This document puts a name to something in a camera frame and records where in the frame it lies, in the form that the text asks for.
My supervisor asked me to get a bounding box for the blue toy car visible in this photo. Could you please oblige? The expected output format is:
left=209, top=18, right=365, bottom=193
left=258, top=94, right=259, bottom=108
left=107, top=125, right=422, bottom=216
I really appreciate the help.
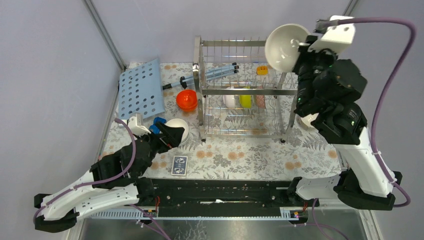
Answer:
left=148, top=117, right=167, bottom=134

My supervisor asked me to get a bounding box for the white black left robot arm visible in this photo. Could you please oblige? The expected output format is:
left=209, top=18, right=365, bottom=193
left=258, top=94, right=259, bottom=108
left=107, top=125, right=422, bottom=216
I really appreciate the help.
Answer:
left=33, top=118, right=190, bottom=233

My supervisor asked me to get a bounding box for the orange plastic bowl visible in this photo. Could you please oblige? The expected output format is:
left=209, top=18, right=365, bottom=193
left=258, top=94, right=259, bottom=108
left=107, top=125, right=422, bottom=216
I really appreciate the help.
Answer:
left=176, top=89, right=198, bottom=112

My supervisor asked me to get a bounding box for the white ribbed bowl front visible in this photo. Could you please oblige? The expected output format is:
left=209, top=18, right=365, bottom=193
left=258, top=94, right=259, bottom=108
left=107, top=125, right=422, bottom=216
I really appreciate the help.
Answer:
left=164, top=118, right=190, bottom=145

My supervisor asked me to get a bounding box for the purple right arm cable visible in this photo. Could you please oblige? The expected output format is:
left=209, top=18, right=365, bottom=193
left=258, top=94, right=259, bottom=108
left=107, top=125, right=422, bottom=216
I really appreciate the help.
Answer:
left=316, top=17, right=418, bottom=209

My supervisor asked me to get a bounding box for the floral patterned table mat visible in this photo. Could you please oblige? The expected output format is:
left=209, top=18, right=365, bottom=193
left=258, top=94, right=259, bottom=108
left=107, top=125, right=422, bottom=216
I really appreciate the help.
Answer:
left=96, top=61, right=342, bottom=182

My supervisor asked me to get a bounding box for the beige floral bowl front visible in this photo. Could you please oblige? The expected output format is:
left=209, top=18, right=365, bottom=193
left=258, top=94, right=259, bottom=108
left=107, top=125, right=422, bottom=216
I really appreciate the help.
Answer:
left=264, top=23, right=310, bottom=73

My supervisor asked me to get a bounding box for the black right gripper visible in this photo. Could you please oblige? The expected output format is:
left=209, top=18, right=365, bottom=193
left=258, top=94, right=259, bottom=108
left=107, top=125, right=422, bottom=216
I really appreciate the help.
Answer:
left=291, top=34, right=341, bottom=111

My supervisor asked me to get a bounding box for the small orange yellow cup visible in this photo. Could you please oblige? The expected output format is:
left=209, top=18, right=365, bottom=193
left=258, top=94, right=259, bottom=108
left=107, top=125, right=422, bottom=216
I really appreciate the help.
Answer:
left=256, top=65, right=269, bottom=76

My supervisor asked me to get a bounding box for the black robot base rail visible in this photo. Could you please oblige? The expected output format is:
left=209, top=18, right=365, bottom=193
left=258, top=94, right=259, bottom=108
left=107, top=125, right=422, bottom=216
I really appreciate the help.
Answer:
left=135, top=177, right=313, bottom=218

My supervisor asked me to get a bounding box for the yellow green bowl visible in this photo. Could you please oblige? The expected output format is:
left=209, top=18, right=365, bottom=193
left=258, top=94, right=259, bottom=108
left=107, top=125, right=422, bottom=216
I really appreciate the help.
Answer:
left=239, top=95, right=252, bottom=109

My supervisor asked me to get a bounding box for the light blue perforated panel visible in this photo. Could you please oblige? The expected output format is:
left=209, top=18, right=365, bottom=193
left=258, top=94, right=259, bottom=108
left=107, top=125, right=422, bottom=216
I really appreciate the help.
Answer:
left=117, top=58, right=165, bottom=120

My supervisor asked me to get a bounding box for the white ceramic bowl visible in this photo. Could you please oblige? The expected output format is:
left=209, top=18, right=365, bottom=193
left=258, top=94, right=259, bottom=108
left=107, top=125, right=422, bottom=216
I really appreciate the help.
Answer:
left=222, top=95, right=236, bottom=109

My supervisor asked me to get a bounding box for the beige floral bowl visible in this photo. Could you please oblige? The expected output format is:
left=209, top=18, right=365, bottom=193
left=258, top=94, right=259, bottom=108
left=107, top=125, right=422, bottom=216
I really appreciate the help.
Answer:
left=264, top=23, right=310, bottom=73
left=299, top=113, right=319, bottom=129

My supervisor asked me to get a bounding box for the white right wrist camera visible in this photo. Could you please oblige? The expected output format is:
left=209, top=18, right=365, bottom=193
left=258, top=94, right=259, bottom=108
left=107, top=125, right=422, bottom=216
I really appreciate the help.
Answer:
left=308, top=15, right=356, bottom=54

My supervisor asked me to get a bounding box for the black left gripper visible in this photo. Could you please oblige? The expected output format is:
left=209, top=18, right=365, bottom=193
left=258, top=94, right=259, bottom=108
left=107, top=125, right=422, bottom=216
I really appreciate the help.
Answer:
left=134, top=121, right=185, bottom=177

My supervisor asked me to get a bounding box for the blue playing card box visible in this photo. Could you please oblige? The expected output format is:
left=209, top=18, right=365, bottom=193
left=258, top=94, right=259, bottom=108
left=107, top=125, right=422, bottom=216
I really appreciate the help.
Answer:
left=171, top=156, right=188, bottom=177

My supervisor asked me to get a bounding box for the stainless steel dish rack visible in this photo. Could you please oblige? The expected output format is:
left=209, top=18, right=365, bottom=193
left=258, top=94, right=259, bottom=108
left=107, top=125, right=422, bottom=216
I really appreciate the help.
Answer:
left=192, top=36, right=297, bottom=143

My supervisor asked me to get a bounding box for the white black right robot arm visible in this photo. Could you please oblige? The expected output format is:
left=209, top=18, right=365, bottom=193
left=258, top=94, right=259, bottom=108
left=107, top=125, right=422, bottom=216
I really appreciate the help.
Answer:
left=286, top=35, right=403, bottom=211

